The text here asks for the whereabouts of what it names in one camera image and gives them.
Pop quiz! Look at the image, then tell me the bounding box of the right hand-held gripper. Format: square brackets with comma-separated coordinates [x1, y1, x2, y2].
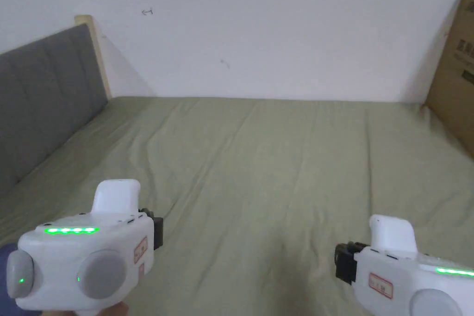
[335, 214, 474, 316]

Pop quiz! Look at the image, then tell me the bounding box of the brown cardboard carton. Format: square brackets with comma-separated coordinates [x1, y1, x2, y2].
[424, 0, 474, 161]

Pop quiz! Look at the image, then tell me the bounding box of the bed with pale green sheet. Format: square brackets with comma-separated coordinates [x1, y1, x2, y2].
[0, 96, 474, 316]

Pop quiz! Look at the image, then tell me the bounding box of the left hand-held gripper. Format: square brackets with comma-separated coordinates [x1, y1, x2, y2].
[6, 179, 164, 311]

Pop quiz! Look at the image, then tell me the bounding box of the grey padded headboard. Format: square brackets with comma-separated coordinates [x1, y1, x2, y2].
[0, 15, 112, 196]

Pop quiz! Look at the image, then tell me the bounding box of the person's left hand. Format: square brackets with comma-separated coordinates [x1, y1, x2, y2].
[87, 301, 130, 316]

